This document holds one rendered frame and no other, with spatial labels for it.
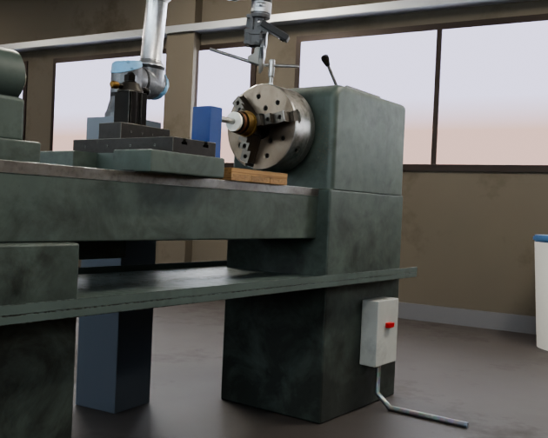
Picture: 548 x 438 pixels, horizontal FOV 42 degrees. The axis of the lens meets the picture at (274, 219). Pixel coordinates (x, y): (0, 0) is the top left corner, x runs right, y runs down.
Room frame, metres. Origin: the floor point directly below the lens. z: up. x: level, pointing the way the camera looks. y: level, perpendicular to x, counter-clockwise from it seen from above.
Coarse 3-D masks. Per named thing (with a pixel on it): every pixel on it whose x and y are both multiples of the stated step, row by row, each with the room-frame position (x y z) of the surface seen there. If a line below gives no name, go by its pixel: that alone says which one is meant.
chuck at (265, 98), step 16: (256, 96) 2.62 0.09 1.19; (272, 96) 2.58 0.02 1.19; (288, 96) 2.54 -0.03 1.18; (256, 112) 2.62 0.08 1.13; (272, 112) 2.57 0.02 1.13; (304, 112) 2.57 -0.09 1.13; (288, 128) 2.53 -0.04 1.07; (304, 128) 2.56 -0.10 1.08; (272, 144) 2.57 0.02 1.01; (288, 144) 2.53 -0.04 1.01; (304, 144) 2.58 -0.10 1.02; (256, 160) 2.61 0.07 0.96; (272, 160) 2.57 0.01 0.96; (288, 160) 2.58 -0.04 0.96
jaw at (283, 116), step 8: (280, 112) 2.50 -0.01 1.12; (288, 112) 2.52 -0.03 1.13; (296, 112) 2.54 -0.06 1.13; (264, 120) 2.52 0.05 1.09; (272, 120) 2.51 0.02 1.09; (280, 120) 2.50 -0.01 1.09; (288, 120) 2.51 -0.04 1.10; (296, 120) 2.53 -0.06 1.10; (264, 128) 2.56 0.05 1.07; (272, 128) 2.57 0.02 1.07
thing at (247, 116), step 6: (240, 114) 2.48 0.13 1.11; (246, 114) 2.50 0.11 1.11; (252, 114) 2.52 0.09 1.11; (246, 120) 2.48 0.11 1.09; (252, 120) 2.50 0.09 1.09; (246, 126) 2.49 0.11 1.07; (252, 126) 2.50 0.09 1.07; (234, 132) 2.49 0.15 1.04; (240, 132) 2.49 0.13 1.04; (246, 132) 2.50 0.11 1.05; (252, 132) 2.52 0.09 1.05
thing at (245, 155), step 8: (240, 136) 2.56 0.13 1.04; (248, 136) 2.54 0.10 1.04; (256, 136) 2.57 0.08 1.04; (240, 144) 2.58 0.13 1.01; (248, 144) 2.56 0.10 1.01; (256, 144) 2.59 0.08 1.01; (248, 152) 2.58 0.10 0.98; (256, 152) 2.60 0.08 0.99; (240, 160) 2.60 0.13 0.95; (248, 160) 2.58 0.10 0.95
